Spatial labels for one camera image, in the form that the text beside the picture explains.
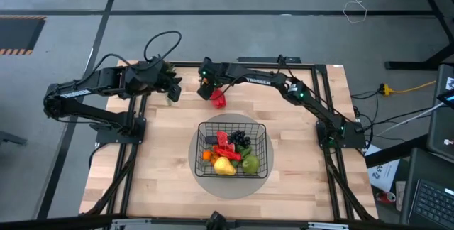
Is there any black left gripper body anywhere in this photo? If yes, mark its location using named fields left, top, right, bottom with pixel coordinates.
left=140, top=57, right=183, bottom=103

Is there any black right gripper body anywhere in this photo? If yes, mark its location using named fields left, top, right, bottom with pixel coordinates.
left=196, top=56, right=231, bottom=101

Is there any red bell pepper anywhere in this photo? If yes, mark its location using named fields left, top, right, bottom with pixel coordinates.
left=209, top=87, right=227, bottom=109

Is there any dark grape bunch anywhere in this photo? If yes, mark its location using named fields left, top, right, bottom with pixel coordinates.
left=226, top=129, right=252, bottom=149

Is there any red chili pepper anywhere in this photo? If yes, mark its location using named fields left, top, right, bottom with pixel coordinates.
left=212, top=146, right=243, bottom=163

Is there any yellow pear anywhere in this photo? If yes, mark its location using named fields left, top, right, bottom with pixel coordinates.
left=213, top=156, right=237, bottom=176

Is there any green pear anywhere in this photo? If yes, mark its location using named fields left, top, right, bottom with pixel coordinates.
left=241, top=153, right=261, bottom=175

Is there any green artificial succulent plant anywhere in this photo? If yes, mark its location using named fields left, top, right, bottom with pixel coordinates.
left=161, top=61, right=178, bottom=107

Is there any round grey mat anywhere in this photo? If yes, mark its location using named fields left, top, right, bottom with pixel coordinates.
left=187, top=112, right=275, bottom=199

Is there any black hazard-striped floor mat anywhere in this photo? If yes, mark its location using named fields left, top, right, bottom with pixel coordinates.
left=0, top=15, right=47, bottom=56

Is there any black rounded object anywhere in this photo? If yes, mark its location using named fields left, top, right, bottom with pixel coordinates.
left=206, top=210, right=228, bottom=230

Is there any grey chair leg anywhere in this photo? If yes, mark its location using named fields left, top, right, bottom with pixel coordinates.
left=0, top=130, right=28, bottom=146

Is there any red drink can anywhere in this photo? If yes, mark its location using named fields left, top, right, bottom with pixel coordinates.
left=375, top=190, right=397, bottom=204

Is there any black phone with lit screen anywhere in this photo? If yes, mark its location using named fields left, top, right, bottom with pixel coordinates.
left=436, top=88, right=454, bottom=109

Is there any black laptop keyboard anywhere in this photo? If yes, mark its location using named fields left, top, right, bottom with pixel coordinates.
left=400, top=148, right=454, bottom=230

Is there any black wire basket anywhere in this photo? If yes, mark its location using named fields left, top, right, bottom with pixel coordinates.
left=194, top=121, right=269, bottom=180

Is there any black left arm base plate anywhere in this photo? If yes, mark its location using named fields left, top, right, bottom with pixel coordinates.
left=90, top=116, right=147, bottom=145

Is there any black aluminium table frame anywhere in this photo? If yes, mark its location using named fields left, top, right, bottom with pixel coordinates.
left=79, top=60, right=379, bottom=222

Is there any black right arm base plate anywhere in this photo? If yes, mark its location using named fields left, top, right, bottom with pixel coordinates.
left=316, top=120, right=366, bottom=149

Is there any black table edge rail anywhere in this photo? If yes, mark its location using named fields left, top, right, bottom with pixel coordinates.
left=0, top=214, right=454, bottom=230

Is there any yellow extension cord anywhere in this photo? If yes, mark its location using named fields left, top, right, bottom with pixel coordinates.
left=381, top=80, right=438, bottom=96

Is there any black desk leg frame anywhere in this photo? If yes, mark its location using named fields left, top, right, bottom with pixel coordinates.
left=384, top=0, right=454, bottom=71

